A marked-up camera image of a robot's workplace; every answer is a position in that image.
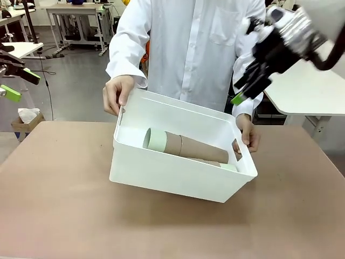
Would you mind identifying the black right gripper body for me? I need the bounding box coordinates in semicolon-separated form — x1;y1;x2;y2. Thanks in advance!
253;26;300;77

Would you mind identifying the brown paper cup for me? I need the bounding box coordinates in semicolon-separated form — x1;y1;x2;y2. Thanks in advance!
179;134;230;165
188;157;223;168
163;131;184;156

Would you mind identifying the pale green cup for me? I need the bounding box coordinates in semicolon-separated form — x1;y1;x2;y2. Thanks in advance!
219;162;239;174
142;128;167;152

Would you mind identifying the white plastic basket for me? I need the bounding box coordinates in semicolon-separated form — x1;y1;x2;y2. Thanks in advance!
108;87;259;204

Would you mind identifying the person's left forearm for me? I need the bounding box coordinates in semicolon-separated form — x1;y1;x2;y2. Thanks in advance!
232;55;264;120

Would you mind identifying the person's left hand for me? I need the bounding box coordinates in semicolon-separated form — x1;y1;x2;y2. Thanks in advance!
232;113;262;162

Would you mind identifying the person's right hand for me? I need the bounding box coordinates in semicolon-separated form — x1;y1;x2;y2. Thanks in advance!
102;75;136;117

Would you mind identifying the white crumpled paper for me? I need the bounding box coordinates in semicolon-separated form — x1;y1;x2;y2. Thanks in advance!
17;107;41;122

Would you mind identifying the white lab table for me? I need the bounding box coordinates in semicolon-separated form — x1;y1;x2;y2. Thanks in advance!
0;42;44;59

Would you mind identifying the brown cardboard box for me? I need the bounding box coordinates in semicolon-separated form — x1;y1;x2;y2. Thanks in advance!
11;112;46;142

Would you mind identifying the white side table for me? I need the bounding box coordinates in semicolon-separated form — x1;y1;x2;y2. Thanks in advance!
263;40;345;135

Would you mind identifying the black vertical pole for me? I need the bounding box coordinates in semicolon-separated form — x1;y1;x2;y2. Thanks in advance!
22;0;39;44

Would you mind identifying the person in white lab coat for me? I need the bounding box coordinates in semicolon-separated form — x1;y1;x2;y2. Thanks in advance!
105;0;266;120

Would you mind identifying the white lab desk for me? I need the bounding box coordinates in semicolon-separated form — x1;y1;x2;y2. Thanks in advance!
0;8;37;43

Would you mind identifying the grey height-adjustable desk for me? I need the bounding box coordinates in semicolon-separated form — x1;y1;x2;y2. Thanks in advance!
45;2;114;57

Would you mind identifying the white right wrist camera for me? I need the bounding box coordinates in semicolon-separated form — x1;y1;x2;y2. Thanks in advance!
241;15;270;36

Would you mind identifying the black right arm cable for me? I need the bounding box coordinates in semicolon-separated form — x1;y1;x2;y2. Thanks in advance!
304;26;345;72

